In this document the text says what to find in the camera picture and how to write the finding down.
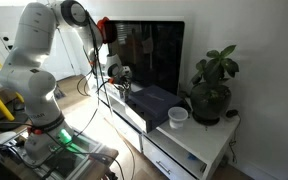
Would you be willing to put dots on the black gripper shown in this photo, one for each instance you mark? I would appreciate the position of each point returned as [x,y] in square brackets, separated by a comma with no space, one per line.
[124,76]

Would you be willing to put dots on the aluminium robot base platform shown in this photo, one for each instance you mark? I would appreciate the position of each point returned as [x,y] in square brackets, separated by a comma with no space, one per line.
[84,156]

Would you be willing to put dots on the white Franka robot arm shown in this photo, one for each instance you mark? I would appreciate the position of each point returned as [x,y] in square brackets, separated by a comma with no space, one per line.
[30,43]

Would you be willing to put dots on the white cardboard box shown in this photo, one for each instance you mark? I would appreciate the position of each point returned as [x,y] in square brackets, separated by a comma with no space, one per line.
[112,89]

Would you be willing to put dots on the dark blue flat box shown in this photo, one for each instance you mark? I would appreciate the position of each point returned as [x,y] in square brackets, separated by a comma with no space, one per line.
[155,100]

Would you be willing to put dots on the black flat screen TV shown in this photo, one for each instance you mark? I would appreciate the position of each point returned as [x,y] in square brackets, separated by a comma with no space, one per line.
[150,50]

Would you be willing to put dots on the clear plastic cup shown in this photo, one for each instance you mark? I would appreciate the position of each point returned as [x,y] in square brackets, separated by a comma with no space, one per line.
[177,116]

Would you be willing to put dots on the potted plant dark pot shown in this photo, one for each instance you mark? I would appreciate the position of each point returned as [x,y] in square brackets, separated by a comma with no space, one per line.
[210,98]

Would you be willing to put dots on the white TV cabinet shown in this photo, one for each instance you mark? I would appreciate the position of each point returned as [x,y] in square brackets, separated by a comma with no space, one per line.
[197,138]

